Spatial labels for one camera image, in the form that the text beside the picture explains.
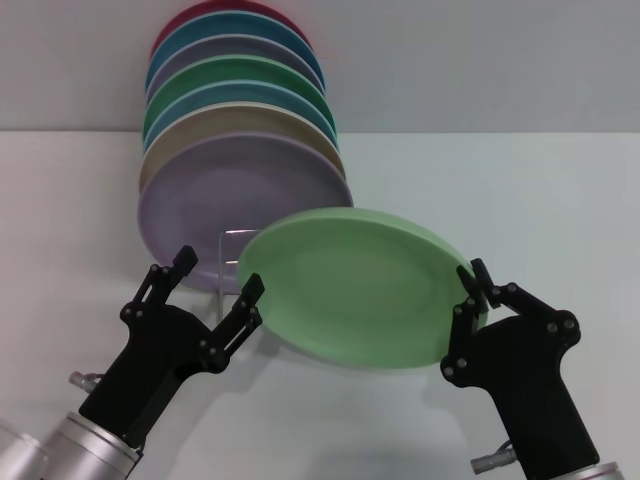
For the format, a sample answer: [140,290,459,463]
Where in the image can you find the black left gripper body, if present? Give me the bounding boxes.
[78,301,227,450]

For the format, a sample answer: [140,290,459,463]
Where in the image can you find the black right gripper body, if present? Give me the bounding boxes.
[439,308,600,474]

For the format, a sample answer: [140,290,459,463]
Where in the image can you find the light green plate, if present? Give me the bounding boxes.
[237,207,489,374]

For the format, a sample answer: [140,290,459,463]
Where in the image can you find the lavender purple plate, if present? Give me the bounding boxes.
[137,130,354,292]

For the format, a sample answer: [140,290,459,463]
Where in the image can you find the beige plate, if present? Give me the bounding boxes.
[139,101,347,194]

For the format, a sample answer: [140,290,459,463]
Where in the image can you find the light blue plate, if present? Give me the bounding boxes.
[143,79,341,151]

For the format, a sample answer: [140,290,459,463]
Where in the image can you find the dark green plate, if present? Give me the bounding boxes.
[142,55,335,141]

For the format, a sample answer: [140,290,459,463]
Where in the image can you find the grey lavender plate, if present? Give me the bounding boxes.
[144,35,327,97]

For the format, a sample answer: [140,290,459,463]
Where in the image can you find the red plate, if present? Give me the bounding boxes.
[150,0,315,59]

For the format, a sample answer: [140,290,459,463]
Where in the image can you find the teal blue plate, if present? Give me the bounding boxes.
[146,12,327,94]

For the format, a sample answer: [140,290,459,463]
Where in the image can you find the metal wire plate rack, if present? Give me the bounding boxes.
[215,228,264,331]

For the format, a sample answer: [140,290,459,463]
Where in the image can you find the silver left cable connector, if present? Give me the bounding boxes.
[69,370,105,390]

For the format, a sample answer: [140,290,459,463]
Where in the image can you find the silver cable connector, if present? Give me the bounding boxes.
[469,438,517,474]
[69,370,105,390]

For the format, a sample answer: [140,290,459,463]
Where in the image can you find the silver right cable connector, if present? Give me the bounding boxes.
[469,438,517,474]

